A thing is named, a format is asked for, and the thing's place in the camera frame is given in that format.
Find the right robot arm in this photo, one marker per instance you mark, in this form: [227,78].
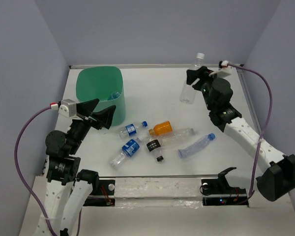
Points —
[273,173]

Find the small blue label bottle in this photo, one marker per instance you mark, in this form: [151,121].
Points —
[132,129]

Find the metal front rail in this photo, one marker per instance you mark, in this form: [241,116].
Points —
[163,176]

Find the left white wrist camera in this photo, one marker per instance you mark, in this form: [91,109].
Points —
[68,108]

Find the blue cap crushed bottle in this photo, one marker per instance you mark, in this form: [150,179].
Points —
[199,145]

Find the blue label bottle white cap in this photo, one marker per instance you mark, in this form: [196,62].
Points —
[127,151]

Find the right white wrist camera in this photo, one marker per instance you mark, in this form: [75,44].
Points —
[224,70]

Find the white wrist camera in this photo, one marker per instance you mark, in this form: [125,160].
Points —
[224,70]
[68,108]

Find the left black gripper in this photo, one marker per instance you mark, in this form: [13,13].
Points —
[104,117]

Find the metal frame rail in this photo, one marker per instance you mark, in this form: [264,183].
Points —
[130,66]
[250,103]

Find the black label bottle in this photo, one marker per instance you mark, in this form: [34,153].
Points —
[155,149]

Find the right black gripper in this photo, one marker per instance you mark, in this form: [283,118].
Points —
[193,74]

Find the orange juice bottle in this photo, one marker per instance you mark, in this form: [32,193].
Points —
[160,129]

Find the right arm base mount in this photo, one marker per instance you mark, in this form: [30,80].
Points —
[225,189]

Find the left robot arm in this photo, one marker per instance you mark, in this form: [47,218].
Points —
[67,187]

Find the green plastic bin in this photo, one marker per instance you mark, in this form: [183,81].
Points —
[100,82]

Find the metal back frame rail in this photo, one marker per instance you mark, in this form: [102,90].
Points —
[130,66]

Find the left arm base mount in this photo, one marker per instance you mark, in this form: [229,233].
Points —
[103,195]

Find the metal right frame rail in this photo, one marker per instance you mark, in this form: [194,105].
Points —
[250,103]

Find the long clear crushed bottle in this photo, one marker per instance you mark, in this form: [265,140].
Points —
[177,137]

